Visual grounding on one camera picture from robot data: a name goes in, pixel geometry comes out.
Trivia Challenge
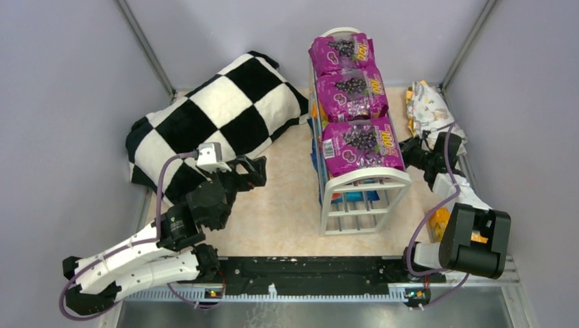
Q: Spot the purple grape candy bag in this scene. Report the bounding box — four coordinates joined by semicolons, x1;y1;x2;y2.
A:
315;66;389;122
322;117;405;177
308;33;376;77

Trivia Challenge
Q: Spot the orange candy bag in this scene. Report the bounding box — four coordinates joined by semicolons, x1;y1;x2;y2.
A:
310;100;319;120
428;207;488;244

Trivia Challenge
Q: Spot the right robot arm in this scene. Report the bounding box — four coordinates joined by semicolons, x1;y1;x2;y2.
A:
399;132;511;279

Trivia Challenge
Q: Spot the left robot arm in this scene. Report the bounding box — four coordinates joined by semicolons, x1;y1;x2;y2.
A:
59;142;267;321

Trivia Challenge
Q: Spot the white patterned snack bag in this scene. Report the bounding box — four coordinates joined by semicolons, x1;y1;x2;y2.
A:
412;81;468;156

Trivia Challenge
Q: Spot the yellow snack bag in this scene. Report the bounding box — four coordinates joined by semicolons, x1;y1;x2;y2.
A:
405;84;421;137

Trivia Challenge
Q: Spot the black white checkered pillow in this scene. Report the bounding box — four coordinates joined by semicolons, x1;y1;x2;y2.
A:
125;51;309;190

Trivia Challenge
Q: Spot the blue Slendy snack bag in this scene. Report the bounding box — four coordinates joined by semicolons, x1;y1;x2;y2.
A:
310;139;380;204

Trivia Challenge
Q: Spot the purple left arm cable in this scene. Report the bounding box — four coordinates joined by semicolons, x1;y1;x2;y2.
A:
58;151;223;321

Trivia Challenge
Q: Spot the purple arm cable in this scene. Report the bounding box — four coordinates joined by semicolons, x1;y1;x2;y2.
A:
404;122;471;310
58;151;223;321

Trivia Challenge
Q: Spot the white metal wire shelf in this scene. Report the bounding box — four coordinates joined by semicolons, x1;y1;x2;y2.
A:
309;27;411;236

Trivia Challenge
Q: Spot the right aluminium corner post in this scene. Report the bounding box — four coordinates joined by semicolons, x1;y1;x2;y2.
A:
439;0;500;93

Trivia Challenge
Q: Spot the aluminium corner post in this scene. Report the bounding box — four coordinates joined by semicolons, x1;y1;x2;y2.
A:
113;0;175;99
439;0;500;93

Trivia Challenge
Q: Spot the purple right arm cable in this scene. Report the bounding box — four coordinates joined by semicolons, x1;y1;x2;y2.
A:
404;122;471;310

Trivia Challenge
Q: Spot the left aluminium corner post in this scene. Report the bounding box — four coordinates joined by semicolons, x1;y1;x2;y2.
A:
113;0;175;99

